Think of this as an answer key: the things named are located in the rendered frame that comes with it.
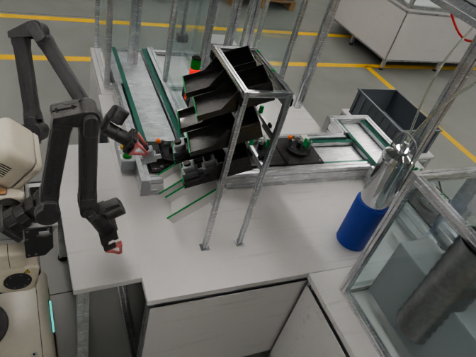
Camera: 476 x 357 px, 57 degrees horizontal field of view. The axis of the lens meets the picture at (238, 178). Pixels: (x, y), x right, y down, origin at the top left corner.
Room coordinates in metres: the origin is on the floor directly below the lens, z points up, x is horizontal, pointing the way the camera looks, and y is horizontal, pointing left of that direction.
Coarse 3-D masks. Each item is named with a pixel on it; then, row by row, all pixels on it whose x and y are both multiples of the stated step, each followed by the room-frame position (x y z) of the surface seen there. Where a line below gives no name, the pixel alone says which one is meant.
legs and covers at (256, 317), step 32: (256, 288) 1.25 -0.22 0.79; (288, 288) 1.33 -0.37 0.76; (128, 320) 1.29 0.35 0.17; (160, 320) 1.02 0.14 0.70; (192, 320) 1.10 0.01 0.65; (224, 320) 1.18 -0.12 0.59; (256, 320) 1.28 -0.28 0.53; (160, 352) 1.04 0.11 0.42; (192, 352) 1.12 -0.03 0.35; (224, 352) 1.22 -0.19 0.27; (256, 352) 1.33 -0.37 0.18
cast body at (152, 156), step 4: (144, 148) 1.43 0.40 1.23; (148, 148) 1.44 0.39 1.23; (152, 148) 1.46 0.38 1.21; (148, 152) 1.42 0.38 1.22; (152, 152) 1.43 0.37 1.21; (140, 156) 1.43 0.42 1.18; (144, 156) 1.42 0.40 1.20; (148, 156) 1.42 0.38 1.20; (152, 156) 1.43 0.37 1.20; (156, 156) 1.45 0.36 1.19; (160, 156) 1.45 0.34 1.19; (140, 160) 1.41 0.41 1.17; (144, 160) 1.42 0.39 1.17; (148, 160) 1.42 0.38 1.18; (152, 160) 1.43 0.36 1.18; (156, 160) 1.43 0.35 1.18
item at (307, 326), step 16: (320, 272) 1.39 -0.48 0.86; (336, 272) 1.42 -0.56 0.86; (320, 288) 1.29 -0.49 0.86; (336, 288) 1.32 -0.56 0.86; (304, 304) 1.31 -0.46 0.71; (320, 304) 1.26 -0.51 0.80; (336, 304) 1.24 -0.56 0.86; (288, 320) 1.34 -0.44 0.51; (304, 320) 1.27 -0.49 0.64; (320, 320) 1.20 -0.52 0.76; (336, 320) 1.15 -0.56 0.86; (352, 320) 1.18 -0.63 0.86; (288, 336) 1.30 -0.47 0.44; (304, 336) 1.23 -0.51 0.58; (320, 336) 1.17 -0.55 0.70; (336, 336) 1.12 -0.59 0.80; (352, 336) 1.10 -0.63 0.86; (272, 352) 1.34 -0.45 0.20; (288, 352) 1.26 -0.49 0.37; (304, 352) 1.19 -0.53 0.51; (320, 352) 1.13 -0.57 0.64; (336, 352) 1.08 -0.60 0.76; (352, 352) 1.03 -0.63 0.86; (368, 352) 1.05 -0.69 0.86
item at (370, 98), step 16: (368, 96) 3.57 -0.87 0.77; (384, 96) 3.65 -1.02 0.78; (400, 96) 3.63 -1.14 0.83; (352, 112) 3.46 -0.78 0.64; (368, 112) 3.31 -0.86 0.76; (384, 112) 3.68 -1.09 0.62; (400, 112) 3.56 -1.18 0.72; (384, 128) 3.12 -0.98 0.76; (400, 128) 3.47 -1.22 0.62; (416, 128) 3.36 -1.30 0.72
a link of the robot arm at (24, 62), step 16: (16, 32) 1.44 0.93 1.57; (48, 32) 1.52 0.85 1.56; (16, 48) 1.42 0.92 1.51; (16, 64) 1.40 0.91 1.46; (32, 64) 1.43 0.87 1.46; (32, 80) 1.39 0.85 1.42; (32, 96) 1.36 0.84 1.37; (32, 112) 1.33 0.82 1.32; (32, 128) 1.28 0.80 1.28; (48, 128) 1.36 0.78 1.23
